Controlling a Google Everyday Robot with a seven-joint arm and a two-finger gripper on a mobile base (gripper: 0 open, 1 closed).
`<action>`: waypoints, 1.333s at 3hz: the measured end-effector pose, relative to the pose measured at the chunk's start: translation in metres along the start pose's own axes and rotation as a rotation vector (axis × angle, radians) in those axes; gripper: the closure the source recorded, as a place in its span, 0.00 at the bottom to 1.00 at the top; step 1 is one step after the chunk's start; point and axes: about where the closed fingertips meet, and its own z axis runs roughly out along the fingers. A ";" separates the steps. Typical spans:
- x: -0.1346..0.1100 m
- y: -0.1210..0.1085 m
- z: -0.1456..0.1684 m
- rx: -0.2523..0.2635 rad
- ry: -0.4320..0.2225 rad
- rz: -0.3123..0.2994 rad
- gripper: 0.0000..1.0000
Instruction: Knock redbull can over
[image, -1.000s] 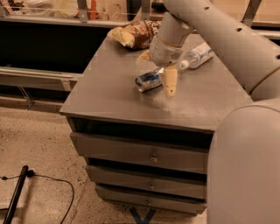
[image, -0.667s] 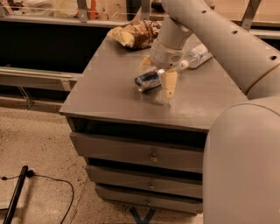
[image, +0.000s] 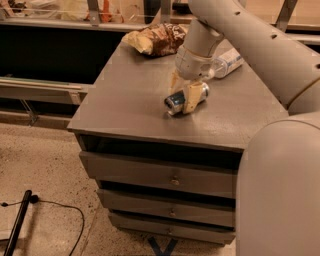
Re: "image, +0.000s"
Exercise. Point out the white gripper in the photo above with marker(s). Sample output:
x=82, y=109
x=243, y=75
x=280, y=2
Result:
x=192, y=65

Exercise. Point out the silver blue redbull can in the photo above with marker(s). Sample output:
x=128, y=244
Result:
x=174, y=102

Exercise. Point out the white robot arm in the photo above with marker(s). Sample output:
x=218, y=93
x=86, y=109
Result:
x=278, y=182

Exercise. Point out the clear plastic water bottle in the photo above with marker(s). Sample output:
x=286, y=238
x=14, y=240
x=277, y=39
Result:
x=226, y=63

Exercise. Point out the brown yellow chip bag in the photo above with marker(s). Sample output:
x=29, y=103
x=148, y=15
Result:
x=157, y=40

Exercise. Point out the grey drawer cabinet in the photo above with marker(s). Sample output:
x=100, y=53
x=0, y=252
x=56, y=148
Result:
x=124, y=114

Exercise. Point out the grey top drawer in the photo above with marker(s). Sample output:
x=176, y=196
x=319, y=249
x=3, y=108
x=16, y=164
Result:
x=149, y=173

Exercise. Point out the grey drawer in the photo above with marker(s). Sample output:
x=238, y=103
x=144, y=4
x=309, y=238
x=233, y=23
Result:
x=171, y=228
x=149, y=173
x=168, y=208

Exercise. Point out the grey middle drawer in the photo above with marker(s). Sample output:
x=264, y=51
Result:
x=168, y=208

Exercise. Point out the grey bottom drawer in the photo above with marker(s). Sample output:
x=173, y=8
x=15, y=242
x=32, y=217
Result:
x=171, y=228

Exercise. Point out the black pole on floor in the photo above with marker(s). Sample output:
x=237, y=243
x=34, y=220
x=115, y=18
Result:
x=14, y=235

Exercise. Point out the metal shelf rail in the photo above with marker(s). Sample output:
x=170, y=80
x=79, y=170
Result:
x=28, y=90

